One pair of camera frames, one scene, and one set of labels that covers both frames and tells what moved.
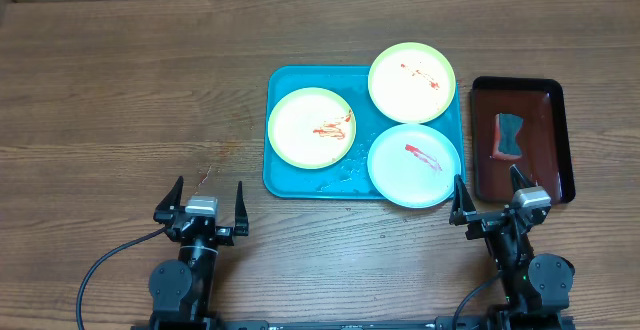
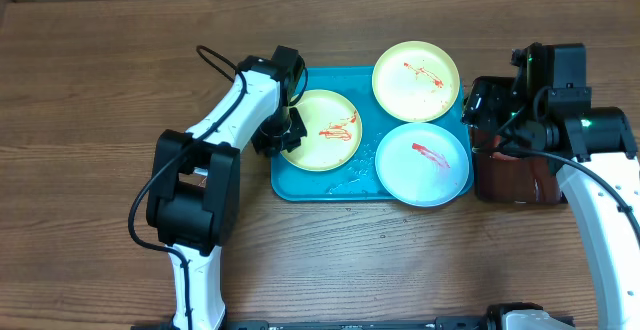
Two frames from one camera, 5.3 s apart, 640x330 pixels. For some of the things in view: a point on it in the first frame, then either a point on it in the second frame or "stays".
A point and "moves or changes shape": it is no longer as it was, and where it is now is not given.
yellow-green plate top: [412, 82] stays
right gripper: [462, 212] -> [480, 109]
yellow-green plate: [312, 128] moves or changes shape
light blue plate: [414, 165] moves or changes shape
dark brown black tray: [545, 150] stays
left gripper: [227, 236] -> [294, 139]
